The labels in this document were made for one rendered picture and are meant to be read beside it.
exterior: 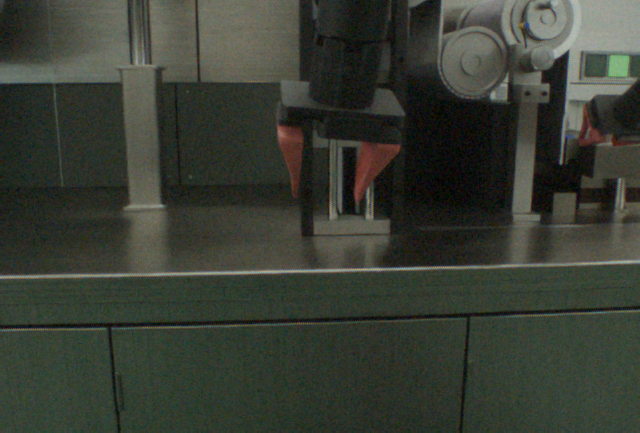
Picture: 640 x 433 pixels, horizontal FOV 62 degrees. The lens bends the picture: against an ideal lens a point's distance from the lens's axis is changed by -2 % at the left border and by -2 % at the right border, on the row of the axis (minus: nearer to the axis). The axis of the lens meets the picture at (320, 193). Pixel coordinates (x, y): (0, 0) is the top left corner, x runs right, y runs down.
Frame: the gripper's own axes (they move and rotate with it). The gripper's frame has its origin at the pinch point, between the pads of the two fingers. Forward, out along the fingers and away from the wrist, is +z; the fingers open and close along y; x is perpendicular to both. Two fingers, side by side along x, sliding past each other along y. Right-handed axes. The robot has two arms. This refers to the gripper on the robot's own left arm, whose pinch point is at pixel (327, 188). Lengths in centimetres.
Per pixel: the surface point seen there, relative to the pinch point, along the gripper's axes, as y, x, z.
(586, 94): -217, -287, 74
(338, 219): -7.5, -28.1, 21.1
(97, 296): 25.3, -10.5, 23.6
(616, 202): -62, -37, 20
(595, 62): -74, -77, 3
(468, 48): -30, -48, -3
